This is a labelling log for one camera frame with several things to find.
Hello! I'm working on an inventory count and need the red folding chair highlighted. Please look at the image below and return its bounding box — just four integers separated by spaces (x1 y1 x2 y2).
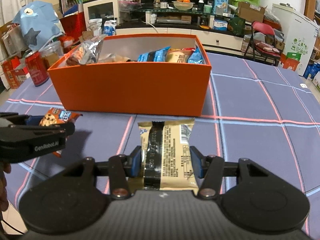
244 21 282 66

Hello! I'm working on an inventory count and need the fruit bowl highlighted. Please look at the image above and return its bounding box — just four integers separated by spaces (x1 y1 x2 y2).
173 0 194 10

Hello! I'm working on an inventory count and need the white TV cabinet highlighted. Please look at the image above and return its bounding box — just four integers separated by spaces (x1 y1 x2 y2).
117 21 244 55

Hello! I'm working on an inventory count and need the blue snack pack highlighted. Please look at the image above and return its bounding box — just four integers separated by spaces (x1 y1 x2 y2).
137 46 170 62

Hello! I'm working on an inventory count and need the red soda can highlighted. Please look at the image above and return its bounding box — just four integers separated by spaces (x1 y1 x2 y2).
25 51 49 87

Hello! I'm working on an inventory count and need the beige black snack pack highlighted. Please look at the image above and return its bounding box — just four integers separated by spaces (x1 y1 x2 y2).
138 119 199 193

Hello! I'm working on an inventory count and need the white chest freezer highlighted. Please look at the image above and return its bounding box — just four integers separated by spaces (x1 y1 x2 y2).
272 4 319 76

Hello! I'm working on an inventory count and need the left hand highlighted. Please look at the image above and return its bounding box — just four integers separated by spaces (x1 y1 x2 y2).
0 162 11 212

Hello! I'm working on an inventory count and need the orange cookie snack pack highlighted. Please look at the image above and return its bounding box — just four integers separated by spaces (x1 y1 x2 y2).
35 108 82 152

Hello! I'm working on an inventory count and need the orange cardboard box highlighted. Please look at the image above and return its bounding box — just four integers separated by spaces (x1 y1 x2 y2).
48 33 212 116

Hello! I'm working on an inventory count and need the silver orange chip bag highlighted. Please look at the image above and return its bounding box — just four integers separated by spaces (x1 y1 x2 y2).
66 35 106 66

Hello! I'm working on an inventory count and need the brown cardboard box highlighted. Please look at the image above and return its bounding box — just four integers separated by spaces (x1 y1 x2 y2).
236 2 265 22

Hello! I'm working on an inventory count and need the white glass door cabinet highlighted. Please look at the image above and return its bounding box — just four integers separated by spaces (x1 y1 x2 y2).
83 0 120 28

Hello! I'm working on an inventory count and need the clear plastic jar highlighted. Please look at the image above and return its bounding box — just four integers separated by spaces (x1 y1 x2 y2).
40 41 64 69

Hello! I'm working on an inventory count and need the blue checked tablecloth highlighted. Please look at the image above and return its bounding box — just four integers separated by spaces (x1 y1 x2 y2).
0 52 320 235

